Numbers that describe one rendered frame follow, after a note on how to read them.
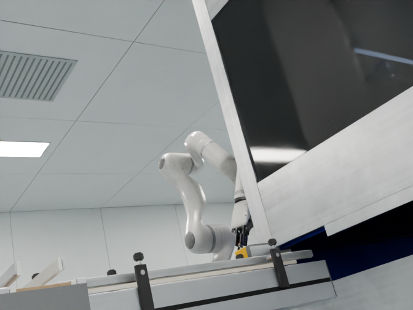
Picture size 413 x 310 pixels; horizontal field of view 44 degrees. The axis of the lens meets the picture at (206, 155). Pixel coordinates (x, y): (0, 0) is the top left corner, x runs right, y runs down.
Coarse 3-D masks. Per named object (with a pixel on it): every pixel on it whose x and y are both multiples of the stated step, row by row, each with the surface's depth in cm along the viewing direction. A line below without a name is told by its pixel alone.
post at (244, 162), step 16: (192, 0) 180; (208, 16) 172; (208, 32) 172; (208, 48) 172; (224, 64) 166; (224, 80) 164; (224, 96) 164; (224, 112) 164; (240, 128) 157; (240, 144) 157; (240, 160) 157; (240, 176) 157; (256, 176) 152; (256, 192) 150; (256, 208) 150; (256, 224) 150
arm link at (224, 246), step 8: (216, 232) 212; (224, 232) 215; (232, 232) 218; (216, 240) 211; (224, 240) 214; (232, 240) 216; (216, 248) 212; (224, 248) 214; (232, 248) 214; (216, 256) 215; (224, 256) 211
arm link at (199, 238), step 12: (168, 156) 227; (180, 156) 230; (168, 168) 225; (180, 168) 226; (168, 180) 228; (180, 180) 225; (192, 180) 225; (180, 192) 226; (192, 192) 222; (192, 204) 219; (204, 204) 220; (192, 216) 215; (192, 228) 210; (204, 228) 210; (192, 240) 207; (204, 240) 207; (192, 252) 210; (204, 252) 210
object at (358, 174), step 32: (224, 0) 165; (352, 128) 122; (384, 128) 115; (320, 160) 130; (352, 160) 122; (384, 160) 115; (288, 192) 140; (320, 192) 130; (352, 192) 122; (384, 192) 115; (288, 224) 139; (320, 224) 130; (352, 224) 122
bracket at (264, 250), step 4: (268, 244) 142; (252, 248) 139; (256, 248) 139; (260, 248) 140; (264, 248) 141; (268, 248) 142; (252, 252) 138; (256, 252) 139; (260, 252) 140; (264, 252) 140; (268, 252) 141; (252, 256) 138
